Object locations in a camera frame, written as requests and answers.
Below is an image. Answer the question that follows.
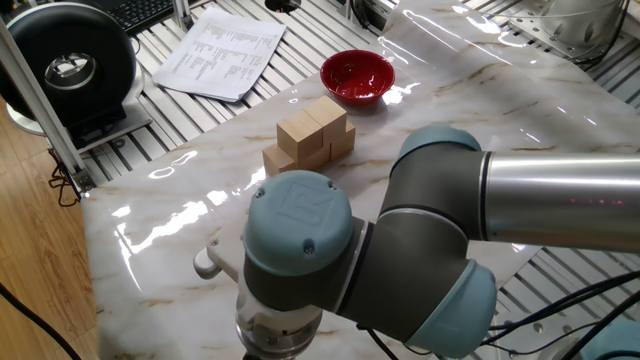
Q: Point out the large wooden cube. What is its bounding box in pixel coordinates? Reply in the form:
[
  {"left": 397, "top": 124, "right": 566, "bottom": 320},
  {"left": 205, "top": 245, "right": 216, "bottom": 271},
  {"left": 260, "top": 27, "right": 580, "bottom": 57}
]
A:
[
  {"left": 298, "top": 144, "right": 332, "bottom": 172},
  {"left": 276, "top": 109, "right": 325, "bottom": 161},
  {"left": 303, "top": 94, "right": 349, "bottom": 147},
  {"left": 329, "top": 121, "right": 357, "bottom": 162},
  {"left": 261, "top": 143, "right": 300, "bottom": 177}
]

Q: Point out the white printed paper stack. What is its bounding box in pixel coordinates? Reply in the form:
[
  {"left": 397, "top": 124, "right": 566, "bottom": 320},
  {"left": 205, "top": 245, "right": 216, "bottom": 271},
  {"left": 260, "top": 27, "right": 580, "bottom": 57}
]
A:
[{"left": 152, "top": 5, "right": 287, "bottom": 104}]

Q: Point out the red glossy bowl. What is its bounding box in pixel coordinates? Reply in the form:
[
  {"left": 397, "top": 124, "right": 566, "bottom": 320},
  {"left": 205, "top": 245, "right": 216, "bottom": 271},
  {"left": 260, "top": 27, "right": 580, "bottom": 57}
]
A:
[{"left": 319, "top": 49, "right": 396, "bottom": 107}]

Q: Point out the white marble pattern board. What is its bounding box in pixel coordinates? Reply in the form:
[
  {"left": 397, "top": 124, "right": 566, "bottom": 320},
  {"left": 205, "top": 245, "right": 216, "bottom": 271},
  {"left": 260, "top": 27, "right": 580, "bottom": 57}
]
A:
[{"left": 81, "top": 0, "right": 640, "bottom": 360}]

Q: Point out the short metal upright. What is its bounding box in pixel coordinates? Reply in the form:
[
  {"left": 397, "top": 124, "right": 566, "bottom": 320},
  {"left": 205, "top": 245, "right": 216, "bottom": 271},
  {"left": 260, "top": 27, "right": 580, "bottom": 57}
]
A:
[{"left": 172, "top": 0, "right": 195, "bottom": 32}]

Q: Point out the black computer keyboard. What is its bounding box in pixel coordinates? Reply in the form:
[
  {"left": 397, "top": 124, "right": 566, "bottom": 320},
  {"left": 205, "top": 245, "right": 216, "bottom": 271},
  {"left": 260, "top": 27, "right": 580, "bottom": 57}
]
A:
[{"left": 87, "top": 0, "right": 176, "bottom": 36}]

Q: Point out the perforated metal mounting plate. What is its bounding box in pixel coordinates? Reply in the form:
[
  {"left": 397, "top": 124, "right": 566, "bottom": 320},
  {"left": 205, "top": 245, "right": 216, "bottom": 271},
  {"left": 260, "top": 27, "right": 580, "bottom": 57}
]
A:
[{"left": 508, "top": 0, "right": 640, "bottom": 65}]

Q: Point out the white wrist mount housing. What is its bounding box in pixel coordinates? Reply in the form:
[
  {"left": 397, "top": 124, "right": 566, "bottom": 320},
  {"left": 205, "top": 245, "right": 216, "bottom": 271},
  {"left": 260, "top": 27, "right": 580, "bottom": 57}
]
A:
[{"left": 193, "top": 237, "right": 251, "bottom": 301}]

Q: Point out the black background cable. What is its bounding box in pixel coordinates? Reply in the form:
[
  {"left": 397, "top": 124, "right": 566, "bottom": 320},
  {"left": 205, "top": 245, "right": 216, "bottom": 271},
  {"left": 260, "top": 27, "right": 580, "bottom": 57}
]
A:
[{"left": 348, "top": 0, "right": 376, "bottom": 31}]

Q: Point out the black ring device white base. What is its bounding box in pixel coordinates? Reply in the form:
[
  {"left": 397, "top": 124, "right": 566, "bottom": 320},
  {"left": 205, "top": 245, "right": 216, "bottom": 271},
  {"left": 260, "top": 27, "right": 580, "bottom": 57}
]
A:
[{"left": 0, "top": 2, "right": 154, "bottom": 154}]

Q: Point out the tangled black wire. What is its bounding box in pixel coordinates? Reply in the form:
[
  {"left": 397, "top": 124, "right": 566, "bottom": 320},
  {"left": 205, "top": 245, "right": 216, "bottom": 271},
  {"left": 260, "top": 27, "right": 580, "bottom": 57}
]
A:
[{"left": 48, "top": 149, "right": 81, "bottom": 209}]

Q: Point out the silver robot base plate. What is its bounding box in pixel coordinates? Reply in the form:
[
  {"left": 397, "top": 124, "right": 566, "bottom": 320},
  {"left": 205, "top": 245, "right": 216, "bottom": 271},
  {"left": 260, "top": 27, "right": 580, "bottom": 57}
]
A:
[{"left": 492, "top": 317, "right": 584, "bottom": 360}]

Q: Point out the black gripper cable bundle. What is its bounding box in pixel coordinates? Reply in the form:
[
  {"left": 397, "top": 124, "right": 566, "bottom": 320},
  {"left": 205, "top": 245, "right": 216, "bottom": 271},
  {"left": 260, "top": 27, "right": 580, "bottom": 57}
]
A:
[{"left": 355, "top": 269, "right": 640, "bottom": 360}]

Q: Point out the aluminium frame post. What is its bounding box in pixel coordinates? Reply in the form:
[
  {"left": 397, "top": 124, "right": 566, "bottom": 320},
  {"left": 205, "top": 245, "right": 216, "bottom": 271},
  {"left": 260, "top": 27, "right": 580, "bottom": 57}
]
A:
[{"left": 0, "top": 19, "right": 97, "bottom": 195}]

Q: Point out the thick black floor cable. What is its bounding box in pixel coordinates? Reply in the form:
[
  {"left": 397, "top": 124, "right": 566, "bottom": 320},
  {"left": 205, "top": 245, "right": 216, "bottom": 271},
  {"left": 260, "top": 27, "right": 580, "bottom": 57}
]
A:
[{"left": 0, "top": 282, "right": 84, "bottom": 360}]

